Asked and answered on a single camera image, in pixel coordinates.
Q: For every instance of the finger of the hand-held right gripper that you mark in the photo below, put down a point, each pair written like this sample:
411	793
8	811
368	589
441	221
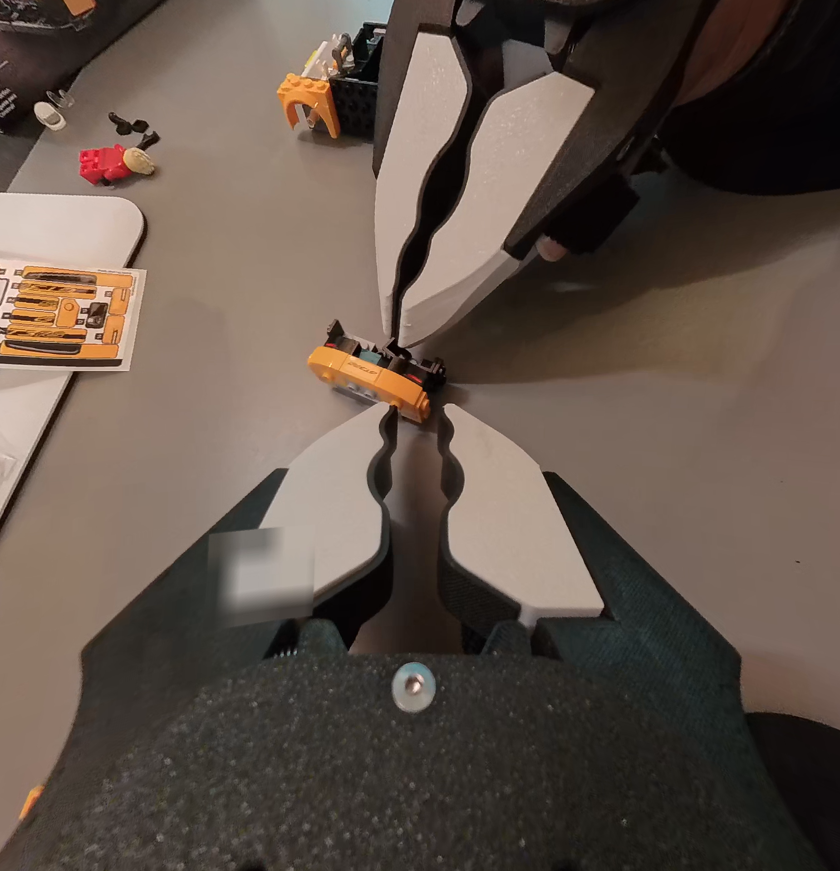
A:
522	163
420	122

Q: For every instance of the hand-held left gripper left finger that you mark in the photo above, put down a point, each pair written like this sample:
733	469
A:
338	503

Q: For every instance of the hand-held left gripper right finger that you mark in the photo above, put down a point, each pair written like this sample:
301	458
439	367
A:
522	537

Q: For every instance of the orange and black lego assembly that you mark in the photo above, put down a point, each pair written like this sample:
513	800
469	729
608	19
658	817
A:
352	371

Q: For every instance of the lego set box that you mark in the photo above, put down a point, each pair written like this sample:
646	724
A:
25	61

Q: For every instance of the red lego minifigure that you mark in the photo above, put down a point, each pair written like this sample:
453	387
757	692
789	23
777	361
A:
100	163

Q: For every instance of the lego sticker sheet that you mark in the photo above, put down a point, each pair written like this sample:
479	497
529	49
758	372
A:
66	320

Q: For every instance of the small white round lego piece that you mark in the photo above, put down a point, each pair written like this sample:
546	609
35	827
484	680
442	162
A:
49	114

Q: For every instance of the orange flat lego tile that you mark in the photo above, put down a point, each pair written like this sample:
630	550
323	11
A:
30	803

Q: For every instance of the person's right hand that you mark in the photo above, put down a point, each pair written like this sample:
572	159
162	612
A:
552	248

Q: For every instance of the black minifigure parts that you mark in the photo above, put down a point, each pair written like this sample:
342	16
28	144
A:
135	126

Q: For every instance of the black tape strip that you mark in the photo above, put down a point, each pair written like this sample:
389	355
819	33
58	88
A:
4	163

